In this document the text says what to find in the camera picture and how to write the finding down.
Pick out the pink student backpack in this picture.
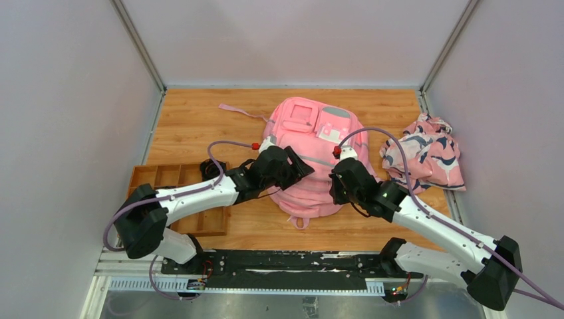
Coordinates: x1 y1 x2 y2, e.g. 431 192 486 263
218 96 375 230

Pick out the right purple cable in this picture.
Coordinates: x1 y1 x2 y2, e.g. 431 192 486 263
333 128 564 311

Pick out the pink patterned cloth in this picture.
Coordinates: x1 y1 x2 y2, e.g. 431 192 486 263
379 113 466 194

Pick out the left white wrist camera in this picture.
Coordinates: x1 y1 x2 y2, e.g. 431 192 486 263
251 136 277 153

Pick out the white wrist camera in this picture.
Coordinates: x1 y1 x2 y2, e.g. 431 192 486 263
333 146 358 161
251 136 277 153

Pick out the wooden compartment tray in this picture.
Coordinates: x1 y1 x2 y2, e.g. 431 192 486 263
127 163 230 237

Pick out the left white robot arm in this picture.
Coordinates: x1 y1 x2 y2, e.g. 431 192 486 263
110 146 315 274

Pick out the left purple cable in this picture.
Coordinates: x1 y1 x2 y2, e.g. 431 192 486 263
102 140 261 301

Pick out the purple cable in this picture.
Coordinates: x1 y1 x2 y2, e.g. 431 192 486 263
102 140 261 301
333 128 564 311

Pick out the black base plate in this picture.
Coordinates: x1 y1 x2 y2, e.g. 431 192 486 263
161 249 423 290

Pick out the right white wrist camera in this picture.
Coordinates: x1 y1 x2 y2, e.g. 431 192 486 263
333 146 358 161

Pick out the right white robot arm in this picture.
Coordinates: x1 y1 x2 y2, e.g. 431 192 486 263
329 158 522 311

